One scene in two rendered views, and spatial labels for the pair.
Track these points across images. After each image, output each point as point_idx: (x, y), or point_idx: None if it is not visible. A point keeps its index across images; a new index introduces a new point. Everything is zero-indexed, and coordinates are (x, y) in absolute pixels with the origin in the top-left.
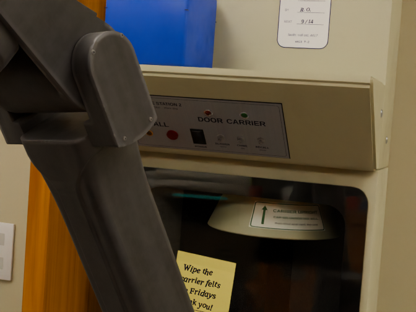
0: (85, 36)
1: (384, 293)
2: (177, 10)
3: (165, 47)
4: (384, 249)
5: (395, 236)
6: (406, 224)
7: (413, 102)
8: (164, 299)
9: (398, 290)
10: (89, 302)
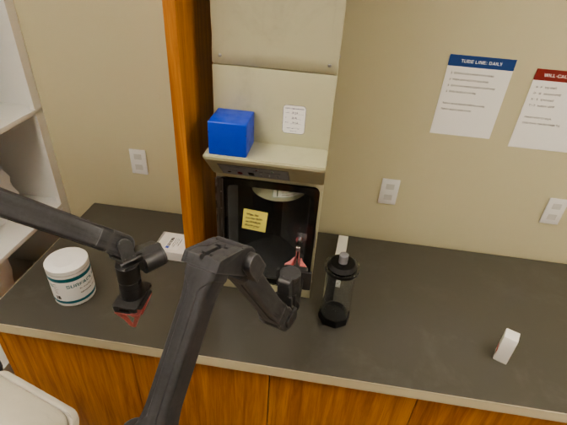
0: (245, 258)
1: None
2: (241, 136)
3: (237, 150)
4: None
5: None
6: (329, 152)
7: (334, 99)
8: (265, 293)
9: (325, 177)
10: (205, 219)
